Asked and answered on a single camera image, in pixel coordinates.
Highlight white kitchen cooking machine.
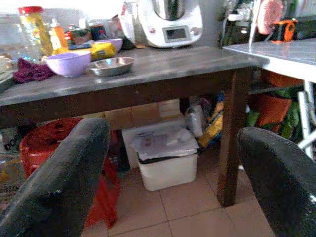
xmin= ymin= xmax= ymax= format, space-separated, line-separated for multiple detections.
xmin=137 ymin=0 xmax=204 ymax=49

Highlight orange sauce squeeze bottle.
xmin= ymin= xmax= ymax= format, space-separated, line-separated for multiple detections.
xmin=49 ymin=19 xmax=69 ymax=50

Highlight stainless steel plate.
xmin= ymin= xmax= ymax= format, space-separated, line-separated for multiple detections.
xmin=86 ymin=56 xmax=135 ymax=77

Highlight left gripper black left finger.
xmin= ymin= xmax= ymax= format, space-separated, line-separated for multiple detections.
xmin=0 ymin=117 xmax=111 ymax=237

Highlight white plastic bin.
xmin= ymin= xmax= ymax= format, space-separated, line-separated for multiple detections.
xmin=121 ymin=122 xmax=200 ymax=192

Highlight white folding table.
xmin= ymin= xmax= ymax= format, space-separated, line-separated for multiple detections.
xmin=222 ymin=38 xmax=316 ymax=158

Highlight orange plant pot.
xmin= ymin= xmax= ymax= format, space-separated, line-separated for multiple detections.
xmin=248 ymin=93 xmax=293 ymax=128

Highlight green food packet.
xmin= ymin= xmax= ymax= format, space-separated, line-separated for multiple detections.
xmin=70 ymin=28 xmax=92 ymax=46

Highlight papers in clear plastic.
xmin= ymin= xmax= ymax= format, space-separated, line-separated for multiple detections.
xmin=132 ymin=125 xmax=199 ymax=161

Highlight yellow plastic bag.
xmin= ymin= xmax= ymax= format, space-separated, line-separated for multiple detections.
xmin=197 ymin=98 xmax=224 ymax=149

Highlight brown cardboard box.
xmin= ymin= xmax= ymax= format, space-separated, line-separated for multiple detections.
xmin=103 ymin=102 xmax=161 ymax=130

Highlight red plastic stool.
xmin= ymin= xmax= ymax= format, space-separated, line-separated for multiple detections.
xmin=19 ymin=117 xmax=121 ymax=229

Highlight grey top wooden table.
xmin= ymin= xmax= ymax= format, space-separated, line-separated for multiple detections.
xmin=0 ymin=45 xmax=270 ymax=208

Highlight pale green serving tray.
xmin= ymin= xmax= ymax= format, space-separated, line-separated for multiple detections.
xmin=0 ymin=69 xmax=15 ymax=94

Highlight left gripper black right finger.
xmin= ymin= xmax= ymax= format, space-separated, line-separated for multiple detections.
xmin=237 ymin=127 xmax=316 ymax=237

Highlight lilac plastic bowl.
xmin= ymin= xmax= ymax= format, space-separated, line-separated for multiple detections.
xmin=95 ymin=38 xmax=123 ymax=53
xmin=45 ymin=51 xmax=92 ymax=78

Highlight red lid jar yellow contents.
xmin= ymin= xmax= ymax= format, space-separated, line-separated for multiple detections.
xmin=18 ymin=6 xmax=54 ymax=57

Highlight yellow kitchen wipes pack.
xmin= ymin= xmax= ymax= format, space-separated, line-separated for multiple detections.
xmin=53 ymin=42 xmax=117 ymax=62

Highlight pink round object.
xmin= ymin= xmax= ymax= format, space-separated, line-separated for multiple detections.
xmin=255 ymin=0 xmax=288 ymax=35

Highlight white plastic bottle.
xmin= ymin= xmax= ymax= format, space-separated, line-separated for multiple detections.
xmin=186 ymin=105 xmax=205 ymax=138

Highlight orange and black device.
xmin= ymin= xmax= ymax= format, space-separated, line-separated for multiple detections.
xmin=271 ymin=18 xmax=298 ymax=44

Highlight maroon cloth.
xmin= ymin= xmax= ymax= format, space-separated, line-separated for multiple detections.
xmin=12 ymin=58 xmax=56 ymax=84

